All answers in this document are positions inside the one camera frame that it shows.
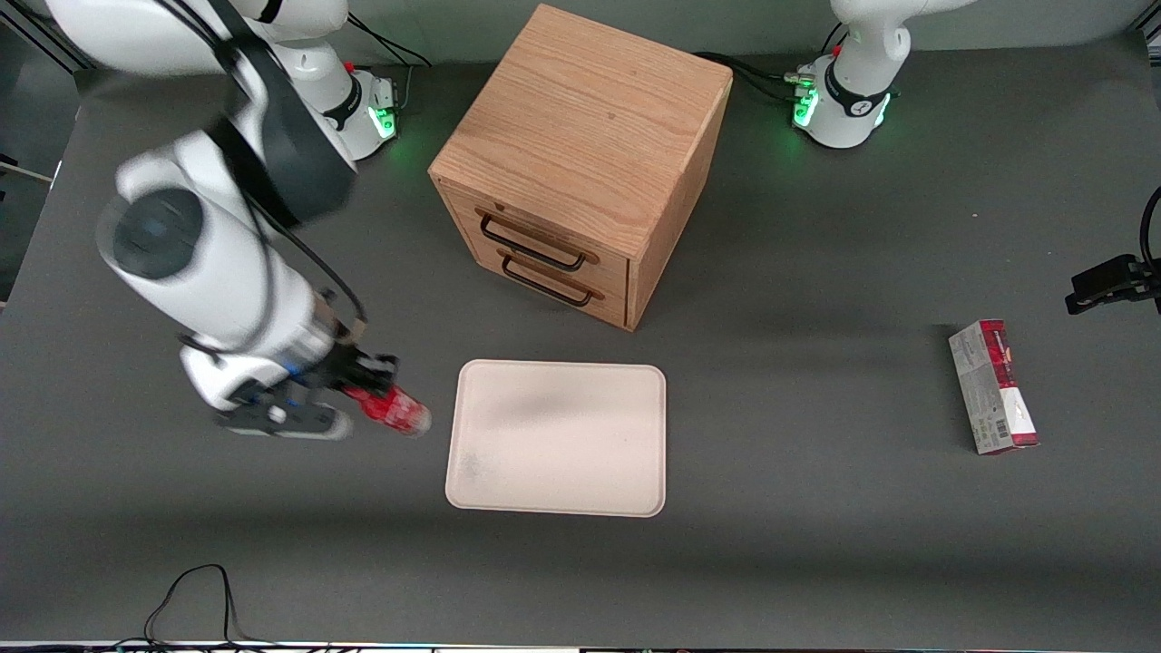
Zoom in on aluminium frame rail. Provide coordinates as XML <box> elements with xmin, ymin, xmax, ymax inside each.
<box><xmin>0</xmin><ymin>16</ymin><xmax>92</xmax><ymax>75</ymax></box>

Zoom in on thin black looped cable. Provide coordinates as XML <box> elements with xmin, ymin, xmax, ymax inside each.
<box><xmin>113</xmin><ymin>563</ymin><xmax>282</xmax><ymax>650</ymax></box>

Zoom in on black left arm base cables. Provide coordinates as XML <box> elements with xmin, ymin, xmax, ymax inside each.
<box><xmin>694</xmin><ymin>23</ymin><xmax>849</xmax><ymax>105</ymax></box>

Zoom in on black arm base cables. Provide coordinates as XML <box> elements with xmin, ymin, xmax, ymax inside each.
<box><xmin>694</xmin><ymin>23</ymin><xmax>849</xmax><ymax>105</ymax></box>
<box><xmin>343</xmin><ymin>14</ymin><xmax>434</xmax><ymax>114</ymax></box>

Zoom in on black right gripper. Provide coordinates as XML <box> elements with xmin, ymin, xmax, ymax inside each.
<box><xmin>216</xmin><ymin>343</ymin><xmax>401</xmax><ymax>442</ymax></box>

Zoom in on wooden drawer cabinet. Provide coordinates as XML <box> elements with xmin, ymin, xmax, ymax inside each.
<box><xmin>428</xmin><ymin>4</ymin><xmax>734</xmax><ymax>333</ymax></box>

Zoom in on beige rectangular tray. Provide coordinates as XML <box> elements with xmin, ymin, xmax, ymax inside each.
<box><xmin>444</xmin><ymin>359</ymin><xmax>668</xmax><ymax>519</ymax></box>

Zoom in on red coke bottle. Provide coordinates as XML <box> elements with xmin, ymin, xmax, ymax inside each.
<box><xmin>346</xmin><ymin>385</ymin><xmax>434</xmax><ymax>440</ymax></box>

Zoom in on black right arm base cables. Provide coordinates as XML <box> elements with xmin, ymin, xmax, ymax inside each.
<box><xmin>343</xmin><ymin>14</ymin><xmax>434</xmax><ymax>114</ymax></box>

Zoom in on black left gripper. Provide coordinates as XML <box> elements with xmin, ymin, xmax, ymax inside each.
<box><xmin>1065</xmin><ymin>255</ymin><xmax>1161</xmax><ymax>317</ymax></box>

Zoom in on grey and red carton box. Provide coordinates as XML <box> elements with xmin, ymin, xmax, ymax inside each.
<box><xmin>948</xmin><ymin>318</ymin><xmax>1041</xmax><ymax>456</ymax></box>

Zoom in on black metal drawer handle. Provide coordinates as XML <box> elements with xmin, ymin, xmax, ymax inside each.
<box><xmin>501</xmin><ymin>255</ymin><xmax>596</xmax><ymax>307</ymax></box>
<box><xmin>478</xmin><ymin>214</ymin><xmax>589</xmax><ymax>273</ymax></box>

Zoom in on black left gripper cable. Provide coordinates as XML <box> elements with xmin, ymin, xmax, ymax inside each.
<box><xmin>1138</xmin><ymin>186</ymin><xmax>1161</xmax><ymax>273</ymax></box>

